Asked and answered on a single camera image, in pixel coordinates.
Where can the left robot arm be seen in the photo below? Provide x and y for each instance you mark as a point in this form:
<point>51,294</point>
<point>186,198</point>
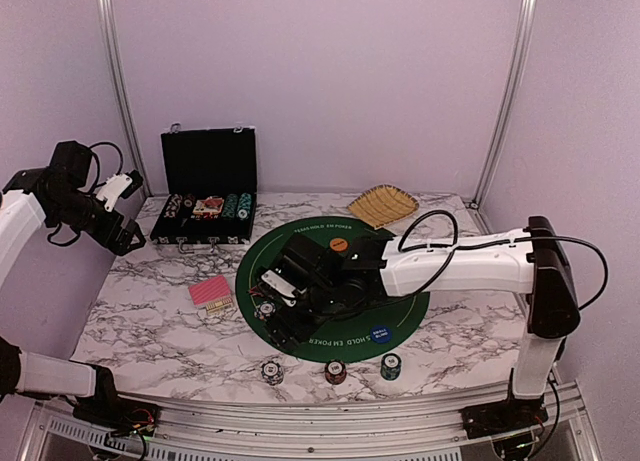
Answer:
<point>55,196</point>

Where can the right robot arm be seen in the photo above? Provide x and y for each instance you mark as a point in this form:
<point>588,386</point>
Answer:
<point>528,261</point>

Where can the green chip row in case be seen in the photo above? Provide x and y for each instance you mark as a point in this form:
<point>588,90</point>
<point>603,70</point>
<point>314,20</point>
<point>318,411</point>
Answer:
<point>230,206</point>

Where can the teal chip row in case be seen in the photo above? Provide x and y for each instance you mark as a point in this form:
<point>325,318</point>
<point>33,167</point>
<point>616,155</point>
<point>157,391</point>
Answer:
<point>244,206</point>

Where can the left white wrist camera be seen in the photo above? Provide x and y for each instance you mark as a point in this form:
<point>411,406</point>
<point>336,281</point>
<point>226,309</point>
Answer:
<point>119,186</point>

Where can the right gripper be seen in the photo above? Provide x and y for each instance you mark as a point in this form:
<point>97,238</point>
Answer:
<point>297,329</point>

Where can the orange hundred chip stack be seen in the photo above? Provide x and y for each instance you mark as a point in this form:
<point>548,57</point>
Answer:
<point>335,372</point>

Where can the left aluminium frame post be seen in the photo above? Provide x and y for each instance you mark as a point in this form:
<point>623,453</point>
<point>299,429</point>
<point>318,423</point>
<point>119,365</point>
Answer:
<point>115,66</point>

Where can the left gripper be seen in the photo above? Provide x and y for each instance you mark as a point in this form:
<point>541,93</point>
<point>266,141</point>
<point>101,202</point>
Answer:
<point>119,246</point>

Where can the blue ten chip stack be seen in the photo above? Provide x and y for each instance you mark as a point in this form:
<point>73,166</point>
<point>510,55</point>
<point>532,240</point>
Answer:
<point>272,372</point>

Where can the orange-black chip row in case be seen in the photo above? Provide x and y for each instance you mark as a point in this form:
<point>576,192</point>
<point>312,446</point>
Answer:
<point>189,201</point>

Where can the blue-tan chip row in case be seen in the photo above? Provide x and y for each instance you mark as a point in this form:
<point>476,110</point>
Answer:
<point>173,206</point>

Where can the right aluminium frame post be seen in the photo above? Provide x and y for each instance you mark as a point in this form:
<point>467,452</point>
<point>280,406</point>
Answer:
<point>514,79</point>

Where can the black poker chip case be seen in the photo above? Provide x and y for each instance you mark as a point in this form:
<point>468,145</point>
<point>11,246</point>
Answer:
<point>208,162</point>

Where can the placed ten chips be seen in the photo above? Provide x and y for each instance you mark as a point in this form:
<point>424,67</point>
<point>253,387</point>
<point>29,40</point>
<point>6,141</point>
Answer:
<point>264,310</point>

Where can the front aluminium rail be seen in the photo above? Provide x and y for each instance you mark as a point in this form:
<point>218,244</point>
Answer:
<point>415,428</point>

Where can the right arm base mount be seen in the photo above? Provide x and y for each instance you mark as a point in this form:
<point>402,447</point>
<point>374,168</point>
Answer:
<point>501,417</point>

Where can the blue small blind button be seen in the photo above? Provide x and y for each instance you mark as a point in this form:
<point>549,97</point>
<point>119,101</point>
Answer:
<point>380,334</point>

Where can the orange big blind button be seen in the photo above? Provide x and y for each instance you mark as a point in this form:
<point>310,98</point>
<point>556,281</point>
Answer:
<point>339,245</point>

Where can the woven bamboo tray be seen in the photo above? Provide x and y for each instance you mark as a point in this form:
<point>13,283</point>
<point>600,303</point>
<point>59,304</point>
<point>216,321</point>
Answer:
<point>383,205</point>

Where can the aluminium frame post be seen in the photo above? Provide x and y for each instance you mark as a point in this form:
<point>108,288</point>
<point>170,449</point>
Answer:
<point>115,66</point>
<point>514,79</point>

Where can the green fifty chip stack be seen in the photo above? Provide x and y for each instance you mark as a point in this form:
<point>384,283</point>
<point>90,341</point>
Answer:
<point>390,367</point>

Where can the card deck in case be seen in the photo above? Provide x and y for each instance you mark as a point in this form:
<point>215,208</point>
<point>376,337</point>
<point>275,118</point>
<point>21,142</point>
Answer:
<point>210,207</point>

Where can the round green poker mat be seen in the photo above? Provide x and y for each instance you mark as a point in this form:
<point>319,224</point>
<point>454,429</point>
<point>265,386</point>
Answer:
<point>410,311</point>

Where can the red-backed playing card deck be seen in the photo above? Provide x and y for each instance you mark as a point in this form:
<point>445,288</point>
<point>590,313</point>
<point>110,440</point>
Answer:
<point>213,295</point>

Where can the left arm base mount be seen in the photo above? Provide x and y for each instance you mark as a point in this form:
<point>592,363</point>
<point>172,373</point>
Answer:
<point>125,417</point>

